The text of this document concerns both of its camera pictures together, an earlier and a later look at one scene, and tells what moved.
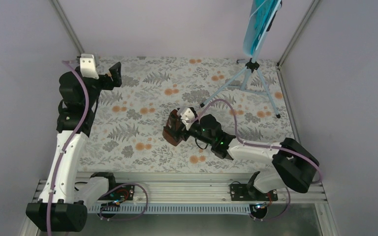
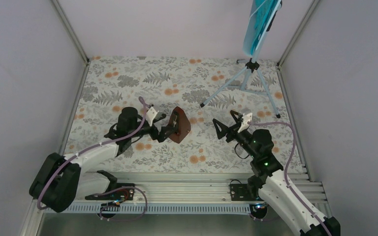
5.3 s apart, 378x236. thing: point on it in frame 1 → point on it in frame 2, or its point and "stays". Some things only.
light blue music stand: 263,14 stays
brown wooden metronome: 172,131 stays
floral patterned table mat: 246,95 stays
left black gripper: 115,76 → 160,136
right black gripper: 185,136 → 224,129
